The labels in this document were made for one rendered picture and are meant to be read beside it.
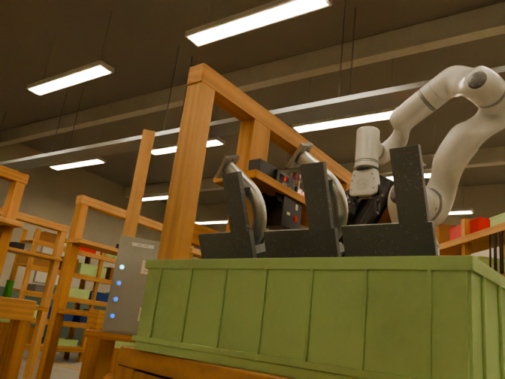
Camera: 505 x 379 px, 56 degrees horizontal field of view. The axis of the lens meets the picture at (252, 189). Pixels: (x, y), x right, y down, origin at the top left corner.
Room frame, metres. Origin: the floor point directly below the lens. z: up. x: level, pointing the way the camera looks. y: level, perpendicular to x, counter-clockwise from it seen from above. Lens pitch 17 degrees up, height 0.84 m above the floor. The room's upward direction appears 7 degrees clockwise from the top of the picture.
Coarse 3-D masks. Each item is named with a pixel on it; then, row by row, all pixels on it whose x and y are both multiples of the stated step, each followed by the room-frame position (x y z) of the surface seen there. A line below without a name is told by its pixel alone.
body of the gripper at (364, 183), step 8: (360, 168) 1.58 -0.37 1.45; (368, 168) 1.57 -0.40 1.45; (352, 176) 1.61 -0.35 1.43; (360, 176) 1.59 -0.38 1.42; (368, 176) 1.57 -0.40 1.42; (376, 176) 1.56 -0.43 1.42; (352, 184) 1.61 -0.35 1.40; (360, 184) 1.59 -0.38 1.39; (368, 184) 1.57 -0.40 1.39; (376, 184) 1.56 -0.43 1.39; (352, 192) 1.60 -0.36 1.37; (360, 192) 1.59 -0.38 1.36; (368, 192) 1.57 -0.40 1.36; (376, 192) 1.56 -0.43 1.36
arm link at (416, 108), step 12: (420, 96) 1.40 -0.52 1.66; (396, 108) 1.48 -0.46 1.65; (408, 108) 1.43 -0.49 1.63; (420, 108) 1.42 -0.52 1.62; (432, 108) 1.41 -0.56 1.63; (396, 120) 1.47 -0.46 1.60; (408, 120) 1.46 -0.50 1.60; (420, 120) 1.46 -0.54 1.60; (396, 132) 1.54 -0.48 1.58; (408, 132) 1.51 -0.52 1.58; (384, 144) 1.63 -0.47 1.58; (396, 144) 1.59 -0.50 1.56; (384, 156) 1.62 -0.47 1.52
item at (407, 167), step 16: (416, 144) 0.65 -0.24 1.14; (400, 160) 0.67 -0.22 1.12; (416, 160) 0.66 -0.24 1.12; (400, 176) 0.68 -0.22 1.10; (416, 176) 0.67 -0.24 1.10; (400, 192) 0.69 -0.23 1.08; (416, 192) 0.68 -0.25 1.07; (400, 208) 0.70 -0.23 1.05; (416, 208) 0.68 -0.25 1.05; (368, 224) 0.75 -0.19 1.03; (384, 224) 0.73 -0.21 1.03; (400, 224) 0.71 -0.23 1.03; (416, 224) 0.69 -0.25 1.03; (432, 224) 0.68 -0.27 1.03; (352, 240) 0.77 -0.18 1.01; (368, 240) 0.75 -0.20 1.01; (384, 240) 0.74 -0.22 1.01; (400, 240) 0.72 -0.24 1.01; (416, 240) 0.70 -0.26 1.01; (432, 240) 0.69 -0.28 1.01; (352, 256) 0.78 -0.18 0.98
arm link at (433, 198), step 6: (426, 186) 1.37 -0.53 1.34; (390, 192) 1.39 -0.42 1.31; (426, 192) 1.35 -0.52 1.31; (432, 192) 1.38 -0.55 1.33; (390, 198) 1.38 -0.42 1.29; (432, 198) 1.37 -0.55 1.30; (438, 198) 1.40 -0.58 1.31; (390, 204) 1.39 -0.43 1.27; (432, 204) 1.38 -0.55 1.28; (438, 204) 1.40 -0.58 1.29; (390, 210) 1.40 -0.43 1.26; (396, 210) 1.38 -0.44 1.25; (432, 210) 1.39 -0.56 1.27; (438, 210) 1.40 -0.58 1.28; (390, 216) 1.42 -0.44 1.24; (396, 216) 1.39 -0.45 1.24; (432, 216) 1.41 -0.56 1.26; (396, 222) 1.41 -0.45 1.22; (438, 252) 1.40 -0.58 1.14
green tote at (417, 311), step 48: (192, 288) 0.86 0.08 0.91; (240, 288) 0.79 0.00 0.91; (288, 288) 0.72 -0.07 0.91; (336, 288) 0.67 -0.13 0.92; (384, 288) 0.62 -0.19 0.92; (432, 288) 0.58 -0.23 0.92; (480, 288) 0.58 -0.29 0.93; (144, 336) 0.93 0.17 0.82; (192, 336) 0.85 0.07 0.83; (240, 336) 0.78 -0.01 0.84; (288, 336) 0.72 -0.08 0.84; (336, 336) 0.67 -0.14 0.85; (384, 336) 0.62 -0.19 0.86; (432, 336) 0.58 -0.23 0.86; (480, 336) 0.58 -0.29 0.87
